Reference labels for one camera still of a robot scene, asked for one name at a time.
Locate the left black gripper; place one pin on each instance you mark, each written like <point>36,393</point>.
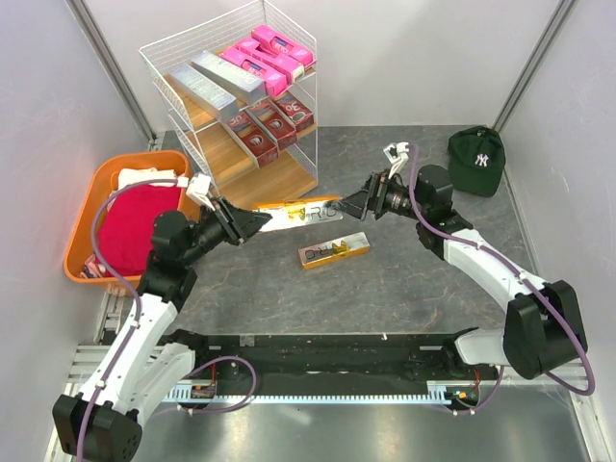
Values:
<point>239,224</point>

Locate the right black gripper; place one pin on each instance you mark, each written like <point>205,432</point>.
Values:
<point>372,196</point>

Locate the torn silver R&O toothpaste box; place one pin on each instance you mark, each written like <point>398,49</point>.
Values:
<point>299,212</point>

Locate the orange silver R&O toothpaste box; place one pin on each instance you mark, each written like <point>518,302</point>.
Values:
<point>331,251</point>

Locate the red 3D toothpaste box floor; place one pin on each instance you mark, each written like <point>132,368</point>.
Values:
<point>252,139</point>

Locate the red 3D toothpaste box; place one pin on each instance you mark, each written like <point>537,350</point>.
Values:
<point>276,125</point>

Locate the silver grey toothpaste box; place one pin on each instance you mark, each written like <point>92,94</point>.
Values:
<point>205,93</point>

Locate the silver Protefix toothpaste box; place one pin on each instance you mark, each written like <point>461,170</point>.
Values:
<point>245,86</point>

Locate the pink toothpaste box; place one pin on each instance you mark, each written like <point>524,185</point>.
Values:
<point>275,82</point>
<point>277,43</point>
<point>288,66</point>

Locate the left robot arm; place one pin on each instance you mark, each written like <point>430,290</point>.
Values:
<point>104,421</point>

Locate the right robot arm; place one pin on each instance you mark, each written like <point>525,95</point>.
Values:
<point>543,329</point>

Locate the red 3D box on shelf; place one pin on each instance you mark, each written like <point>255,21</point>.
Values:
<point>299,114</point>

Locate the red folded cloth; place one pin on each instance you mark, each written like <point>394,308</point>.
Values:
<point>125,233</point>

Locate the dark green NY cap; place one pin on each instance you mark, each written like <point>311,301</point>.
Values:
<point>476,161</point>

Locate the white folded cloth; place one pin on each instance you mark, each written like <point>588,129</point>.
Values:
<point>139,175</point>

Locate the orange plastic tub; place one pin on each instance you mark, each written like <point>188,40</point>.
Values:
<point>103,182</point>

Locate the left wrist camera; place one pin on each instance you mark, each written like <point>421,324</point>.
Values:
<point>197,189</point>

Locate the white wire wooden shelf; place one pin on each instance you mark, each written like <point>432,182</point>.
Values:
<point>210,143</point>

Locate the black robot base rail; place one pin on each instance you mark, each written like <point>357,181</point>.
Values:
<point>421,357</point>

